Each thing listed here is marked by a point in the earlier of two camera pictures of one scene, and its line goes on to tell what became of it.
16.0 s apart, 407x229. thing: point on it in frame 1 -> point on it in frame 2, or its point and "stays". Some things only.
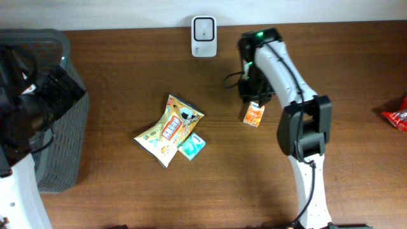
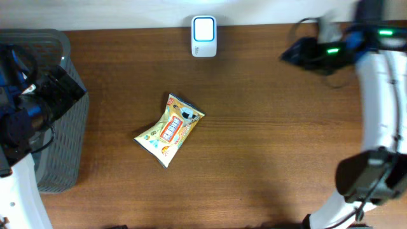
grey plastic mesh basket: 63,164 stays
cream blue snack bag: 162,142 stays
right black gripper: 249,95 -> 310,43
